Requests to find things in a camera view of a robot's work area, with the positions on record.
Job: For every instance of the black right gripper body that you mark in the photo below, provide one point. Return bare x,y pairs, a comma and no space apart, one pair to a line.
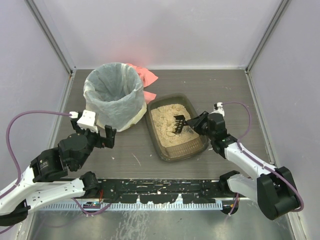
199,122

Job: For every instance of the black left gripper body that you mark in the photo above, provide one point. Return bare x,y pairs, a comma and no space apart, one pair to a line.
99,139

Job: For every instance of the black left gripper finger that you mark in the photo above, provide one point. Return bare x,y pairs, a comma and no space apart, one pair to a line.
110,133
75,126

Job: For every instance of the black litter scoop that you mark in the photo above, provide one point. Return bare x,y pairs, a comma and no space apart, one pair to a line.
180,123

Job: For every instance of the dark translucent litter box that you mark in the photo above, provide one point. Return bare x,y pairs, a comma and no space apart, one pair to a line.
161,123

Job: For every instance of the trash bin with white liner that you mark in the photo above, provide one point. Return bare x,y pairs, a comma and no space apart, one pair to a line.
116,93

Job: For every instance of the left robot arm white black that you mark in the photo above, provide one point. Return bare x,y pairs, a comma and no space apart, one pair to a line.
40,184

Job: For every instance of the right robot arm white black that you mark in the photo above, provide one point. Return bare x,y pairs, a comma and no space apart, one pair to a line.
272,188

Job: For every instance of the pink cloth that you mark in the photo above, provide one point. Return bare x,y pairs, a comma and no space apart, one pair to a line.
147,78

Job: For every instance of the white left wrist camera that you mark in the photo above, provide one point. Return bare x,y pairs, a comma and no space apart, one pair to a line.
87,121

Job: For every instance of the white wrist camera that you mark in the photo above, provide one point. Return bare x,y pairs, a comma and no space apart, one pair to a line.
218,109
87,121

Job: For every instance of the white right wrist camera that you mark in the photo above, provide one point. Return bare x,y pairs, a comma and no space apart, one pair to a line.
218,109

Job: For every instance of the left aluminium frame post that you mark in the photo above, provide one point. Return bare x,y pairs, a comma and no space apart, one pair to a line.
42,16

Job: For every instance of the aluminium frame post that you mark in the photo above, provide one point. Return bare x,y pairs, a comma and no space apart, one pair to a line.
280,10
42,16

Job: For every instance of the white slotted cable duct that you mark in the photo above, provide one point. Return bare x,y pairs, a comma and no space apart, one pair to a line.
176,206

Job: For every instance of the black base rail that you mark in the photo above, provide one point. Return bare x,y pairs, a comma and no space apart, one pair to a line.
159,191

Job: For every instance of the right aluminium frame post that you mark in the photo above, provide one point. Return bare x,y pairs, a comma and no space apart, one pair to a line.
280,10

